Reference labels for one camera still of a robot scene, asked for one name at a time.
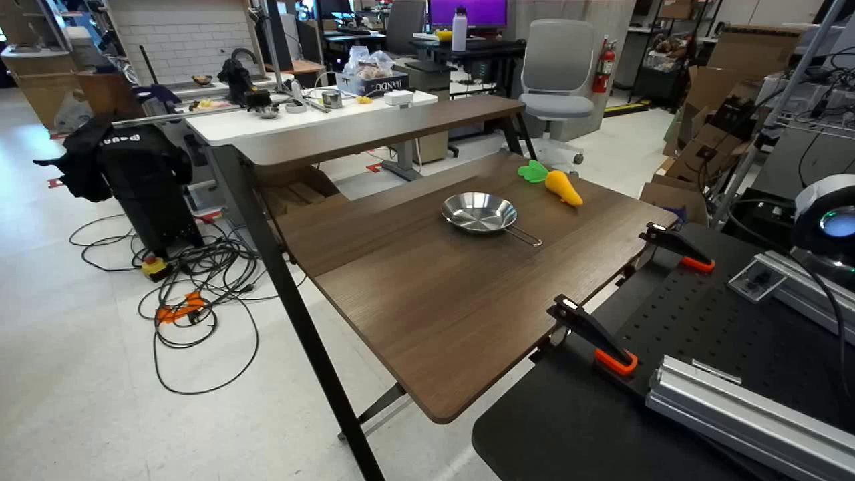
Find black equipment case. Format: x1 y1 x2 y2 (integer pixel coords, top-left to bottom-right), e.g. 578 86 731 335
49 118 203 256

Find aluminium extrusion rail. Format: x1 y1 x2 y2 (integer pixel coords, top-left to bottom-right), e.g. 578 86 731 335
646 355 855 481

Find cardboard box stack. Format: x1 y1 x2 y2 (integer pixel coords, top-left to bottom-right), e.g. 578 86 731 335
642 27 802 222

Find black orange clamp far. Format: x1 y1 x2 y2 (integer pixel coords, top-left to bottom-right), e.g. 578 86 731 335
642 222 716 274

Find black orange clamp near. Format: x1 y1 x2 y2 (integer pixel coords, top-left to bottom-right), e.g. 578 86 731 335
548 293 639 380

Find grey office chair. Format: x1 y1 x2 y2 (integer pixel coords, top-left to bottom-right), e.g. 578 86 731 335
521 18 599 170

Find red fire extinguisher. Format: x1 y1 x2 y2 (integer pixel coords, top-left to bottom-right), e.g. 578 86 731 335
591 38 618 95

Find black orange clamp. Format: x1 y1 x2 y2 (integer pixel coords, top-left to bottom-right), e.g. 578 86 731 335
642 222 716 274
548 293 639 380

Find purple monitor screen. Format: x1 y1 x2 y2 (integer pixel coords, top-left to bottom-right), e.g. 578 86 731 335
427 0 507 29

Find silver metal pan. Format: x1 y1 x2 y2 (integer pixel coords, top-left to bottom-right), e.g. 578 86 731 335
441 193 541 249

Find black floor cables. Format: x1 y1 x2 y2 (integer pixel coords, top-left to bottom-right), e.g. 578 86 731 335
66 210 264 399

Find white back table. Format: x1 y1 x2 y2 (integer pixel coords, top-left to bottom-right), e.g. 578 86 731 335
187 89 439 147

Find black perforated mounting board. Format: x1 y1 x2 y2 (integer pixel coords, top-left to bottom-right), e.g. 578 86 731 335
472 226 851 481

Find black robot base dome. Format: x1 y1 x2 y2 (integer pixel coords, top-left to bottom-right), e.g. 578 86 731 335
793 173 855 269

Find white water bottle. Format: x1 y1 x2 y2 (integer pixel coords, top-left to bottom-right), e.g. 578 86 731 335
451 5 468 54

